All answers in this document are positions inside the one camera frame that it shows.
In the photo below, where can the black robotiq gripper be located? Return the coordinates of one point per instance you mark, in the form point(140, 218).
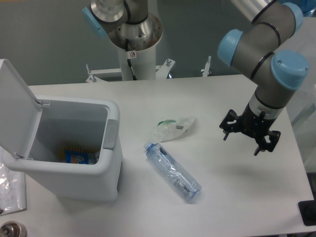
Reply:
point(252, 125)

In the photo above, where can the clear plastic sheet tray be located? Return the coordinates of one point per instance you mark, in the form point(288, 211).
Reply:
point(12, 189)

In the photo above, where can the blue water jug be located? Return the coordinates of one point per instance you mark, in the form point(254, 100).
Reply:
point(309, 8)

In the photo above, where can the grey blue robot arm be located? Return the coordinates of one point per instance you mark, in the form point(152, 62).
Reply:
point(278, 74)

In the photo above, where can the clear blue plastic bottle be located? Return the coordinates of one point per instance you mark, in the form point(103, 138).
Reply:
point(173, 171)

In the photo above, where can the round metal knob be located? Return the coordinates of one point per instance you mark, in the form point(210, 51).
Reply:
point(13, 229)

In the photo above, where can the white trash can open lid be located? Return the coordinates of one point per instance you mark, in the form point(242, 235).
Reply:
point(34, 129)

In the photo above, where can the black device at edge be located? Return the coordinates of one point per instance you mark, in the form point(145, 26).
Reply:
point(308, 212)

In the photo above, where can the blue orange snack wrapper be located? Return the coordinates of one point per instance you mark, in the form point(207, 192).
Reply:
point(79, 156)

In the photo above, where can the white pedestal base frame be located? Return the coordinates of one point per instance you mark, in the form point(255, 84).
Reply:
point(132, 71)

